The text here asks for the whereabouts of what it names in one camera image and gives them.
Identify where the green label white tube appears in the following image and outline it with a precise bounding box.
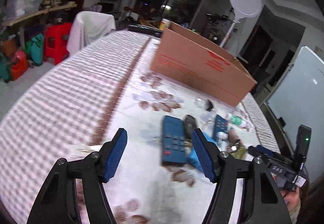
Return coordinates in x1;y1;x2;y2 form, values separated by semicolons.
226;113;248;128

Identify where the blue toothpaste box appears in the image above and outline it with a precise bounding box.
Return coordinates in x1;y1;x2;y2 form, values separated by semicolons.
213;115;228;140

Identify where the white spray bottle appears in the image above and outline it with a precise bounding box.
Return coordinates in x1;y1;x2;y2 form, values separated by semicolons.
216;131;228;152

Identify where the person right hand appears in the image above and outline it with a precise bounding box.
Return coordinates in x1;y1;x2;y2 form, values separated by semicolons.
281;187;300;212

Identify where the white whiteboard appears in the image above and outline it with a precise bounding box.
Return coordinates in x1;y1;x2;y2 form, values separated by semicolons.
267;46;324;182

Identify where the blue plastic box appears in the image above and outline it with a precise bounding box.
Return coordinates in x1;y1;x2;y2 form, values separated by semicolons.
186;131;217;172

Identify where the black oval mouse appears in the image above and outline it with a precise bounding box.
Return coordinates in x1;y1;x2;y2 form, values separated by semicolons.
183;114;197;139

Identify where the blue remote control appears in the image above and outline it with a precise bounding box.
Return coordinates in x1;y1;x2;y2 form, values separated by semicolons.
161;116;186;167

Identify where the brown cardboard box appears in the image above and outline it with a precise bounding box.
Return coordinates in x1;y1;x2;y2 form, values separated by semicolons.
150;22;257;107

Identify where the checkered floral bed quilt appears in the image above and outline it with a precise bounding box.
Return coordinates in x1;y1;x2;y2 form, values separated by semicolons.
1;31;279;223

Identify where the white round floor lamp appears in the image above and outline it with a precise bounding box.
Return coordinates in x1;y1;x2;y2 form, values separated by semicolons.
220;0;262;48

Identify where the red plastic stool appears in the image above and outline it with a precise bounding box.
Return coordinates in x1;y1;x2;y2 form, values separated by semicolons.
43;22;72;65

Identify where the white covered chair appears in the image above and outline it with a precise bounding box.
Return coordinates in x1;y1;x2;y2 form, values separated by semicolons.
66;11;116;56

